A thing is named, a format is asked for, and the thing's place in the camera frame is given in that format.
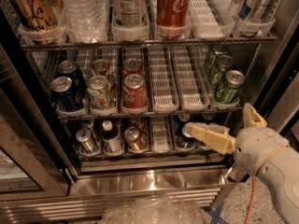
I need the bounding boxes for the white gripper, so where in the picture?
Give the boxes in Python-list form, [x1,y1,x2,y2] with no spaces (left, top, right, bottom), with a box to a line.
[186,103,290,175]

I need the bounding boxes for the green can shelf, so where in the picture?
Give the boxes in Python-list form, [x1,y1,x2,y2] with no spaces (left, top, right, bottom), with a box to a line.
[204,44,228,75]
[214,70,245,105]
[208,55,234,91]

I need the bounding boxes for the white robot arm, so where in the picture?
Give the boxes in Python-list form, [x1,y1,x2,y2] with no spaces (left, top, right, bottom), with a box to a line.
[182,103,299,224]

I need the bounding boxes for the dark blue can bottom shelf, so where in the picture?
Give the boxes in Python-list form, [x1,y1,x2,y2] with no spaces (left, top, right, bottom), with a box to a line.
[176,124,195,148]

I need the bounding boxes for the white empty tray bottom shelf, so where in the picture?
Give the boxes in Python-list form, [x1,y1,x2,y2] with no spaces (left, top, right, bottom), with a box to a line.
[150,117,172,153]

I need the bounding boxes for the white empty tray shelf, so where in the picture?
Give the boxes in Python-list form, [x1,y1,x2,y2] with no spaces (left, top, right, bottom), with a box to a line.
[150,117,172,153]
[189,0,235,40]

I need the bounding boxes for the white empty shelf tray left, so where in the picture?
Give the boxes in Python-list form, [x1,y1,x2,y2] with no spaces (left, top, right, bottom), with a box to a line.
[148,48,179,113]

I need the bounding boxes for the white empty shelf tray right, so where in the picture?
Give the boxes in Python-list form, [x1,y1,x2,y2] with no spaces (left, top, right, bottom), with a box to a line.
[170,47,209,111]

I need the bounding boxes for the copper can bottom shelf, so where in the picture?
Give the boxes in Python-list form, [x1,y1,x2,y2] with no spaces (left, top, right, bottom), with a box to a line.
[124,126,147,151]

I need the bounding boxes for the front red Coke can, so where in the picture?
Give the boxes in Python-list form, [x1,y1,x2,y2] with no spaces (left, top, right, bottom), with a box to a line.
[123,74,147,109]

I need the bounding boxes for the red coke can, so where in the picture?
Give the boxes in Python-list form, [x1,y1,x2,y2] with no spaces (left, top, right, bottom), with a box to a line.
[123,74,147,109]
[122,59,144,77]

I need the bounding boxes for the white empty tray top shelf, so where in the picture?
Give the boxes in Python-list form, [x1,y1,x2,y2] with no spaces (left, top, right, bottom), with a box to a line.
[189,0,235,40]

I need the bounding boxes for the rear red Coke can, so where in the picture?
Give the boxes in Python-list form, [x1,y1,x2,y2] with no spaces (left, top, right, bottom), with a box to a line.
[122,59,144,77]

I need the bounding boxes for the silver slim can top right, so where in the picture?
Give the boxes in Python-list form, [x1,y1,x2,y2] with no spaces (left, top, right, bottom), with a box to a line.
[246,0,276,21]

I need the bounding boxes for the front white green can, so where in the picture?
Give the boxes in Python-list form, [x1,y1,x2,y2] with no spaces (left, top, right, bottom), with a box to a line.
[87,76,113,110]

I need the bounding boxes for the white green can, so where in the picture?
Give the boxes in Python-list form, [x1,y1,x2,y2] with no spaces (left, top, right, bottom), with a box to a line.
[87,76,113,110]
[92,59,115,87]

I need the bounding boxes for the red Coca-Cola can top shelf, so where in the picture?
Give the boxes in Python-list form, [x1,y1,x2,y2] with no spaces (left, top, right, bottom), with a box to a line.
[156,0,189,38]

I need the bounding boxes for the stainless steel fridge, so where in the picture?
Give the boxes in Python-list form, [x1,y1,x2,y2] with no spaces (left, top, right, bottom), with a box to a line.
[0,0,298,224]

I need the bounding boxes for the rear white green can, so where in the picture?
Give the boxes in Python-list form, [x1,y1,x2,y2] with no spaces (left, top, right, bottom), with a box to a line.
[92,59,115,87]

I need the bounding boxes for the silver can bottom shelf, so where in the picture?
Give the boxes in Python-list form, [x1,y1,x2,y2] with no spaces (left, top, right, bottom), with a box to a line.
[76,128,98,153]

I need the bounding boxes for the silver white can top shelf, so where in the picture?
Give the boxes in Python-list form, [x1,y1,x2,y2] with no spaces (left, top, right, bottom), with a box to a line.
[112,0,146,28]

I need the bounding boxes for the front blue Pepsi can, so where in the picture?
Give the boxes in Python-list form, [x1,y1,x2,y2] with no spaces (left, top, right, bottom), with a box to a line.
[50,76,85,112]

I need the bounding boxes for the blue pepsi can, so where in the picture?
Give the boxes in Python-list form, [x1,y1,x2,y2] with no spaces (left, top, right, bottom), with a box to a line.
[50,76,85,112]
[58,60,86,96]

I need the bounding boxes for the rear blue Pepsi can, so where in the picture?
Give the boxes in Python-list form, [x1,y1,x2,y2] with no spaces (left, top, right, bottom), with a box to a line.
[58,60,86,96]

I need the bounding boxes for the gold LaCroix can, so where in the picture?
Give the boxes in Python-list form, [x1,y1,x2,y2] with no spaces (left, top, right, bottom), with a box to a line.
[10,0,57,44]

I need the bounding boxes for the blue tape cross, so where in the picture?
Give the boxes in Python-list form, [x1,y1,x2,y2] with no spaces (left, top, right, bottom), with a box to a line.
[205,203,228,224]

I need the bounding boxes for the clear plastic bag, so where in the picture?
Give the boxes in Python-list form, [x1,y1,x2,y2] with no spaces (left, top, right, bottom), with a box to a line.
[102,198,204,224]

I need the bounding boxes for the small brown drink bottle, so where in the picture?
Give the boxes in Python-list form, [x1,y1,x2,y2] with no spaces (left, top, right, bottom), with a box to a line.
[102,120,121,153]

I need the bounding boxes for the clear water bottle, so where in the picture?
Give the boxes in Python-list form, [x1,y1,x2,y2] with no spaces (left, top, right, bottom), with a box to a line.
[63,0,106,44]

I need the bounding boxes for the orange cable on floor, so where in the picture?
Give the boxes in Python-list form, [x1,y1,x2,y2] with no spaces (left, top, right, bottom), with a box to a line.
[244,175,257,224]

